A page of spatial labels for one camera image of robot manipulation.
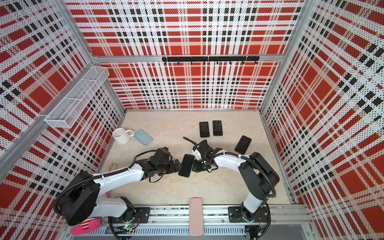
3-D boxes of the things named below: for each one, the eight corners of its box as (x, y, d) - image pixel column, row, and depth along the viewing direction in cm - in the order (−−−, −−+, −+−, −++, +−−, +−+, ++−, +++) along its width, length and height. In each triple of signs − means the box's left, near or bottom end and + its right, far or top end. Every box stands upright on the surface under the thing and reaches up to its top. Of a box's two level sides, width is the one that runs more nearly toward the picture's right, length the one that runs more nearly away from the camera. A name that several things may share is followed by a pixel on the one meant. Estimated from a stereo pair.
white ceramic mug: (116, 144, 104) (110, 137, 97) (120, 135, 109) (115, 127, 102) (131, 144, 104) (126, 137, 97) (135, 135, 109) (130, 127, 102)
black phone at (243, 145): (234, 149, 101) (234, 148, 99) (241, 136, 108) (242, 134, 106) (244, 155, 98) (245, 153, 97) (251, 141, 106) (252, 139, 104)
